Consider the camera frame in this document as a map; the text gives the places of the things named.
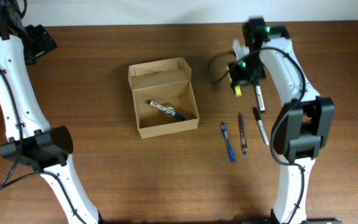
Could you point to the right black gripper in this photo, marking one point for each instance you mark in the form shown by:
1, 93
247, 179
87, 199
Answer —
238, 79

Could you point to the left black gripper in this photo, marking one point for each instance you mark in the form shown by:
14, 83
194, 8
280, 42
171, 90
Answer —
44, 43

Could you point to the yellow highlighter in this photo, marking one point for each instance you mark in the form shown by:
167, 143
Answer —
234, 78

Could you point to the black whiteboard marker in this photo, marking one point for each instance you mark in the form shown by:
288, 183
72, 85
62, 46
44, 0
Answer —
260, 99

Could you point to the black thin permanent marker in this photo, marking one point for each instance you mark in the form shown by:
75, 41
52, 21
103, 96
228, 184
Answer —
260, 125

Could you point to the black ballpoint pen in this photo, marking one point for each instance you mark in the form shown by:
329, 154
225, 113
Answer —
243, 137

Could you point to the brown cardboard box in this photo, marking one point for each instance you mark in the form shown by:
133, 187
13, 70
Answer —
163, 81

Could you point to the blue ballpoint pen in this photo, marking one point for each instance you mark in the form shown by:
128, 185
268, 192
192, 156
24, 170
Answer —
228, 142

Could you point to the yellow tape roll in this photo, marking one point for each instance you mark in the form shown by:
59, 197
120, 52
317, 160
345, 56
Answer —
169, 110

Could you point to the blue whiteboard marker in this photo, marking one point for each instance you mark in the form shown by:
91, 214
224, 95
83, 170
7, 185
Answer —
161, 108

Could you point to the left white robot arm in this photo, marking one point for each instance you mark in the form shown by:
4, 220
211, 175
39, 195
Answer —
34, 147

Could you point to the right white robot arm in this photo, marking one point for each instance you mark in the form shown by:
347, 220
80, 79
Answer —
302, 126

